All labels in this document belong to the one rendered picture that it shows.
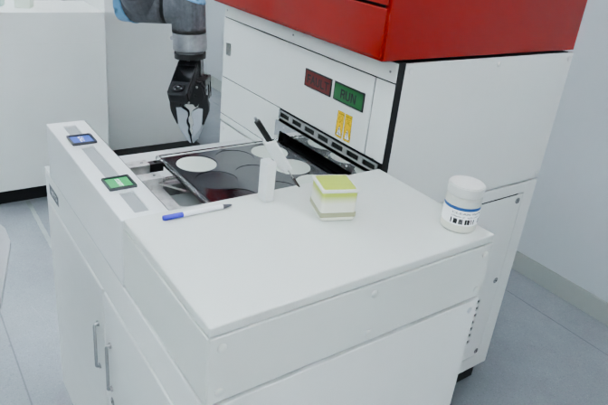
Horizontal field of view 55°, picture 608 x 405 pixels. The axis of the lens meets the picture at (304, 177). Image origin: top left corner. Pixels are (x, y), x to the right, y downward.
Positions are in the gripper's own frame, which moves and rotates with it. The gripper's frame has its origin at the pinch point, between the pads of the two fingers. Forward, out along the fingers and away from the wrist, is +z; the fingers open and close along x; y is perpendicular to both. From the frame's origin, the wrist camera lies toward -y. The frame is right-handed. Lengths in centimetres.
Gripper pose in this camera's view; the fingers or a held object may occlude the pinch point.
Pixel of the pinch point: (191, 138)
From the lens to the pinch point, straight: 140.8
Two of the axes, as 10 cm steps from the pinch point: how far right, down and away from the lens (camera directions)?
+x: -10.0, -0.6, 0.5
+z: -0.4, 9.2, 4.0
